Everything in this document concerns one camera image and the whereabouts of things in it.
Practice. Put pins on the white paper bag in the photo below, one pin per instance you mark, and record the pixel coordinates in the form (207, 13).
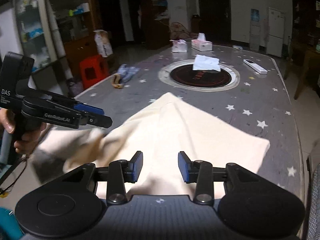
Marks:
(103, 44)

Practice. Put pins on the white remote control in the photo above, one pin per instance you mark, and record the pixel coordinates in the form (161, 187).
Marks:
(256, 67)

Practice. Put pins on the blue knitted sock cloth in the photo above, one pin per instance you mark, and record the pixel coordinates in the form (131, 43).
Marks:
(123, 75)

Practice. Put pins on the white paper tissue sheet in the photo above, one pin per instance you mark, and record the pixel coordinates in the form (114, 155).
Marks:
(203, 62)

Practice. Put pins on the dark wooden door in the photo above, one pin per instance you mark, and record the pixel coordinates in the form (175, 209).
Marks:
(215, 18)

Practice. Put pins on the pink white tissue box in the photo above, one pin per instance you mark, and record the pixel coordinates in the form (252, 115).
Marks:
(201, 44)

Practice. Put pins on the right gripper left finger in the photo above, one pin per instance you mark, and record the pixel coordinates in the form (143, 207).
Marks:
(127, 170)

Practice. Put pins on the white refrigerator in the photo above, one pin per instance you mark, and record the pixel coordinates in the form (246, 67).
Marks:
(276, 30)

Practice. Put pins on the dark wall shelf cabinet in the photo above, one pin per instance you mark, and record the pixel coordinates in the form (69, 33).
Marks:
(305, 23)

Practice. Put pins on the floral kids sofa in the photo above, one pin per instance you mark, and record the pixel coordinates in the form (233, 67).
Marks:
(180, 32)

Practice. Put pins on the small pink tissue pack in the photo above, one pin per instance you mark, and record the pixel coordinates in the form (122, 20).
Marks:
(179, 46)

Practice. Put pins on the red plastic stool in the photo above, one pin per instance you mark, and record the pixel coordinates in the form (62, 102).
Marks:
(93, 70)

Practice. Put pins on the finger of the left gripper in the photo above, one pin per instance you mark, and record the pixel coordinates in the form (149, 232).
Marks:
(88, 108)
(95, 120)

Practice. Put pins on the person's left hand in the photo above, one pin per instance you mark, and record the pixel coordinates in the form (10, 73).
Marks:
(28, 141)

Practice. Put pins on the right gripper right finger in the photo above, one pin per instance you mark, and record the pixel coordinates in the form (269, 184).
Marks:
(190, 169)

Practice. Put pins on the round black induction cooktop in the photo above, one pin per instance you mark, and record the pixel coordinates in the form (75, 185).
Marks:
(180, 74)

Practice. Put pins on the water dispenser with blue bottle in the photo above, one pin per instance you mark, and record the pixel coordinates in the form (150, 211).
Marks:
(254, 32)

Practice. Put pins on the wooden display cabinet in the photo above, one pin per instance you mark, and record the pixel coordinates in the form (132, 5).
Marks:
(51, 30)

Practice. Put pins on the cream white garment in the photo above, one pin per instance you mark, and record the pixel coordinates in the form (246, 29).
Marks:
(160, 131)

